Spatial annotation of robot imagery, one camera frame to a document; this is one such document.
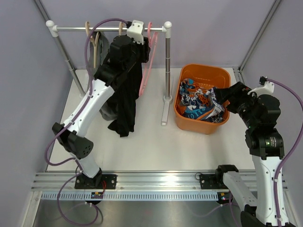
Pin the beige hanger under grey shorts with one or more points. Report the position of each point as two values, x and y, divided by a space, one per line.
94 41

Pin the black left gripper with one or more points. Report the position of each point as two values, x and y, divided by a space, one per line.
144 49

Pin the pink plastic hanger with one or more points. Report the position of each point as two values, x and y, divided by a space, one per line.
148 66

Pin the black shorts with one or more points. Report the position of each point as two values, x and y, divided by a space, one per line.
125 59

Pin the aluminium mounting rail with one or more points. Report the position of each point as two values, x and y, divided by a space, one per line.
124 182

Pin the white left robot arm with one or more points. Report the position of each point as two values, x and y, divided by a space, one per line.
71 133

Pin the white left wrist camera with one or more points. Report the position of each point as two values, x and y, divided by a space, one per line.
135 31

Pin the white slotted cable duct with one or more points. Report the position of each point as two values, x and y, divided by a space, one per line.
131 196

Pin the grey shorts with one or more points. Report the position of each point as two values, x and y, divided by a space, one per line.
107 111

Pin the beige hanger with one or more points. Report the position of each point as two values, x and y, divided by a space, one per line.
94 41
120 28

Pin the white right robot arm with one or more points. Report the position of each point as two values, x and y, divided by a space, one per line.
259 110

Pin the metal clothes rack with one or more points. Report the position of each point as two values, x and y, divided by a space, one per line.
166 29

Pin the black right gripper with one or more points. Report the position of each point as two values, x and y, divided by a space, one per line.
235 94

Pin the orange plastic basket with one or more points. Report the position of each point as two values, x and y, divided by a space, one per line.
208 76

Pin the blue orange patterned shorts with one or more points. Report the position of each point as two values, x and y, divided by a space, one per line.
199 103

